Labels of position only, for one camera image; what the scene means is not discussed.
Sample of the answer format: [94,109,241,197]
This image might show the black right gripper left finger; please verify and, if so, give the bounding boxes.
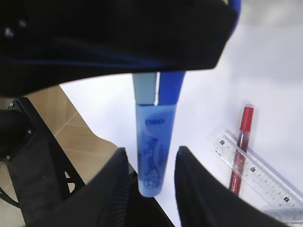
[21,148,130,227]

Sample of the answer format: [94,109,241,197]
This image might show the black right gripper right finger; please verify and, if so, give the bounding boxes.
[174,146,284,227]

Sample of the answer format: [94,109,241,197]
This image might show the clear plastic ruler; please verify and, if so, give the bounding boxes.
[212,130,303,210]

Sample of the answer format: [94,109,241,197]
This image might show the blue safety scissors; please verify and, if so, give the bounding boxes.
[132,0,243,198]

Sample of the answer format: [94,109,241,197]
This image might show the red glitter marker pen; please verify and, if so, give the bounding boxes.
[229,104,254,196]

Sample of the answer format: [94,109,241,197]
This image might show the blue glitter marker pen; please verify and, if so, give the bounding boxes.
[263,208,303,224]

